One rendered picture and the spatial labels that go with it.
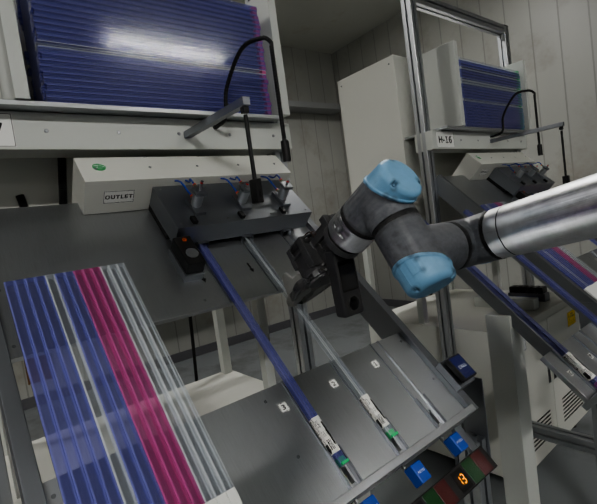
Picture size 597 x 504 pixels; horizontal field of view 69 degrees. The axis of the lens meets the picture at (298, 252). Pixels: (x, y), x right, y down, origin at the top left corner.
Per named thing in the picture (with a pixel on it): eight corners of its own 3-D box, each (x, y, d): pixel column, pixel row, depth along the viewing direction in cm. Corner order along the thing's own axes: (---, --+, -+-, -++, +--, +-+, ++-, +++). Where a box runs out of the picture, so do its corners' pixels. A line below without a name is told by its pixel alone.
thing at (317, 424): (345, 464, 65) (349, 460, 64) (338, 469, 64) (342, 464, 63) (201, 242, 91) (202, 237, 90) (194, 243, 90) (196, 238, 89)
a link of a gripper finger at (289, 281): (279, 284, 88) (302, 259, 82) (292, 310, 86) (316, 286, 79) (267, 287, 86) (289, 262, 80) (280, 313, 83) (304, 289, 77)
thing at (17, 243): (338, 287, 103) (347, 272, 100) (11, 379, 62) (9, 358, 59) (268, 202, 120) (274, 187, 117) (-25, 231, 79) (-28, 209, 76)
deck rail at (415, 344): (460, 423, 85) (479, 407, 81) (455, 428, 84) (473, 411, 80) (274, 202, 121) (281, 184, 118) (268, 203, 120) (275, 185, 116)
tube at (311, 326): (394, 437, 71) (397, 434, 71) (389, 440, 70) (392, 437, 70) (246, 237, 97) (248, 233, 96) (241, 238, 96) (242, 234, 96)
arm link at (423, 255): (486, 264, 60) (444, 202, 64) (431, 279, 54) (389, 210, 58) (450, 291, 66) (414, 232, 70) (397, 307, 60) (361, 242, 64)
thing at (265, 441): (458, 415, 83) (467, 407, 81) (88, 678, 42) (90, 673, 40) (393, 339, 92) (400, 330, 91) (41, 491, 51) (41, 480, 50)
